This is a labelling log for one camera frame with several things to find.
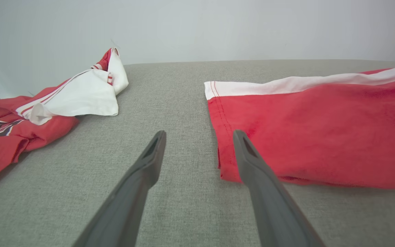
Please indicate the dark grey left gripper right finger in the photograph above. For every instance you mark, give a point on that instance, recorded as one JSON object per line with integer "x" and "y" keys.
{"x": 273, "y": 209}

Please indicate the red shorts with white stripe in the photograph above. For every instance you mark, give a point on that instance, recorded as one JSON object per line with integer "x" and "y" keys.
{"x": 321, "y": 137}

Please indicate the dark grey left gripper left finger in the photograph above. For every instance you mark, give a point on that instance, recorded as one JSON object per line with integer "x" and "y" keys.
{"x": 125, "y": 209}

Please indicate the grey fabric sofa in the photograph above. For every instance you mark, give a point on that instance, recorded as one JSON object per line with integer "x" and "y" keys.
{"x": 170, "y": 96}

